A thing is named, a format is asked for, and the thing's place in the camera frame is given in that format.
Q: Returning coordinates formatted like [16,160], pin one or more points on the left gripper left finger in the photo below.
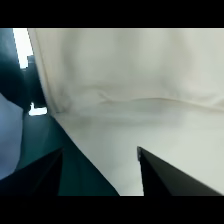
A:
[40,176]

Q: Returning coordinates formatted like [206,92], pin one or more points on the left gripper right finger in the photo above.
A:
[166,181]

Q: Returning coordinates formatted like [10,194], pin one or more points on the white shirt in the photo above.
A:
[140,100]

